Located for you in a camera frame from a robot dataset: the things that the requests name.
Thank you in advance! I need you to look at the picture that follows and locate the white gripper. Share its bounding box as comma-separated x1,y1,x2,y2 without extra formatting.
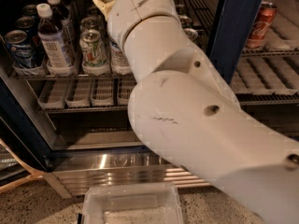
93,0,181,50

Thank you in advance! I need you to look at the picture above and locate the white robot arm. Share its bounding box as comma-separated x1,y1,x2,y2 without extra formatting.
93,0,299,224

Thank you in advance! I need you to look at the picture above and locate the white green can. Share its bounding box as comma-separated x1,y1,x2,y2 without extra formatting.
80,16,100,32
79,29,107,67

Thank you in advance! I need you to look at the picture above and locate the white green can front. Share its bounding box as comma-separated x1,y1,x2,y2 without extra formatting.
79,29,107,67

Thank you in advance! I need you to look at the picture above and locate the blue pepsi can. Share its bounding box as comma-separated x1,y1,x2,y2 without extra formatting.
15,16,44,64
4,30,36,69

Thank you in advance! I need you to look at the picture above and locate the blue pepsi can front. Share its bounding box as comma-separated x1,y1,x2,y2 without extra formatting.
4,30,36,69

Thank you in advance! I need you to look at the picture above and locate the red cola can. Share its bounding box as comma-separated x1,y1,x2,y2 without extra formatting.
246,1,277,49

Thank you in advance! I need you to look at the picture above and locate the steel fridge base grille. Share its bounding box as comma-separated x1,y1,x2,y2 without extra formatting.
44,147,209,199

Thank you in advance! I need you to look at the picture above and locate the iced tea bottle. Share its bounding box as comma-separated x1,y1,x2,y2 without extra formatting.
47,0,75,42
36,3,74,68

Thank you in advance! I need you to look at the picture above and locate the clear water bottle front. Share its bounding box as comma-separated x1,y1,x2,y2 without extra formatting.
109,40,132,75

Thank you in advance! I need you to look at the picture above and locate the iced tea bottle front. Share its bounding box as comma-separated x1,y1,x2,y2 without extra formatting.
36,3,74,68

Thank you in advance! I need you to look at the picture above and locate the clear plastic bin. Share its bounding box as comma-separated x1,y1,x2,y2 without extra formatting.
82,183,184,224

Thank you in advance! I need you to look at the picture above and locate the lower wire shelf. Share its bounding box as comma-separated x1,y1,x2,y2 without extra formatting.
37,76,298,113

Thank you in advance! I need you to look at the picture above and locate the wire shelf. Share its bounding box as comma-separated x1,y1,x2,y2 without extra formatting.
37,76,298,113
12,31,299,81

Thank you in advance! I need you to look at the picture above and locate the blue fridge door frame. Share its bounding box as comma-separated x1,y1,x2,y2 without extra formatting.
206,0,262,83

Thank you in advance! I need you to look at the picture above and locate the top wire shelf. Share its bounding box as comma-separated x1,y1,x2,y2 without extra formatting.
12,31,299,81

